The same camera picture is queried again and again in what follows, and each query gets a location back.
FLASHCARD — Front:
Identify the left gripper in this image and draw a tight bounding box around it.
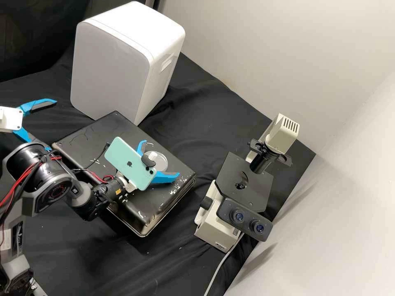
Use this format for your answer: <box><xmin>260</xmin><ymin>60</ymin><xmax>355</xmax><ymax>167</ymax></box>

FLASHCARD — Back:
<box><xmin>0</xmin><ymin>98</ymin><xmax>58</xmax><ymax>153</ymax></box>

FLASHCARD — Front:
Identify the cream microscope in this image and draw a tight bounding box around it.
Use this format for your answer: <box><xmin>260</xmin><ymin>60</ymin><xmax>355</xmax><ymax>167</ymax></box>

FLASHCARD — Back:
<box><xmin>194</xmin><ymin>113</ymin><xmax>302</xmax><ymax>249</ymax></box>

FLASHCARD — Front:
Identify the petri dish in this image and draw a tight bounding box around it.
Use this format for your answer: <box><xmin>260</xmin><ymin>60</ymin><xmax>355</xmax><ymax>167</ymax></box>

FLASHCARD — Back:
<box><xmin>144</xmin><ymin>150</ymin><xmax>169</xmax><ymax>172</ymax></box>

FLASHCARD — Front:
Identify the black tray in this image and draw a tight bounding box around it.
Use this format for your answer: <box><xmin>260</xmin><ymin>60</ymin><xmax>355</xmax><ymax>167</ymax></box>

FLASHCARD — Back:
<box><xmin>51</xmin><ymin>111</ymin><xmax>197</xmax><ymax>238</ymax></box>

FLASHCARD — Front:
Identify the black cable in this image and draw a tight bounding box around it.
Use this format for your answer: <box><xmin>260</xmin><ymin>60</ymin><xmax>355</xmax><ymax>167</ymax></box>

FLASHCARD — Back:
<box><xmin>70</xmin><ymin>142</ymin><xmax>110</xmax><ymax>173</ymax></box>

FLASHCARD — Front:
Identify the right wrist camera phone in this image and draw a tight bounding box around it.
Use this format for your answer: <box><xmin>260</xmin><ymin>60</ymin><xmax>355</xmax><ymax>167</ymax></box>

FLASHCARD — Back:
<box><xmin>104</xmin><ymin>136</ymin><xmax>157</xmax><ymax>192</ymax></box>

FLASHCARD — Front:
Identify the grey cable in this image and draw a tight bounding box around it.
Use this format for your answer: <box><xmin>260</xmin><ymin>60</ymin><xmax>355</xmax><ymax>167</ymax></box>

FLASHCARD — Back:
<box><xmin>207</xmin><ymin>243</ymin><xmax>236</xmax><ymax>296</ymax></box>

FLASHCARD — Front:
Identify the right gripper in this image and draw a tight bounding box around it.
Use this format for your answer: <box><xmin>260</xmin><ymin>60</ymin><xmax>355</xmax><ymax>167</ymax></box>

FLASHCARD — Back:
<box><xmin>116</xmin><ymin>140</ymin><xmax>181</xmax><ymax>194</ymax></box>

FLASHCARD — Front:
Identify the white box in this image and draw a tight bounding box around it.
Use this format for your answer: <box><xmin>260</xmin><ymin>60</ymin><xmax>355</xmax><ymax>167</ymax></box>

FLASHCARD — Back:
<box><xmin>70</xmin><ymin>1</ymin><xmax>186</xmax><ymax>126</ymax></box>

